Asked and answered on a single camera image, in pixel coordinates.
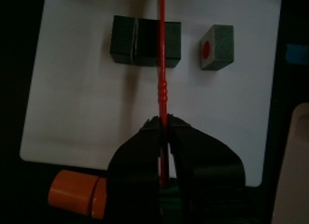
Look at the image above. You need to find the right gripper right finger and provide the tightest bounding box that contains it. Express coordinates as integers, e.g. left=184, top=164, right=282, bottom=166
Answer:
left=165, top=113, right=247, bottom=224

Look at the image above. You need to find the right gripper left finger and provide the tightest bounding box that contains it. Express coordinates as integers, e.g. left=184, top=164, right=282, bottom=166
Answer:
left=105, top=115, right=165, bottom=224

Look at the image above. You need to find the red toy knife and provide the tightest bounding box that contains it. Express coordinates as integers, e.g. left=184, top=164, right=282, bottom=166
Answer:
left=153, top=0, right=171, bottom=188

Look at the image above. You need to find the orange cylinder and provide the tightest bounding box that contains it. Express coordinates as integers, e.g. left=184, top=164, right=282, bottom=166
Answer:
left=45, top=169, right=108, bottom=220

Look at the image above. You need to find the white cutting board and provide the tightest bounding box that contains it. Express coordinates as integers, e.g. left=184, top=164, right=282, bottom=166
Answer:
left=18, top=0, right=283, bottom=188

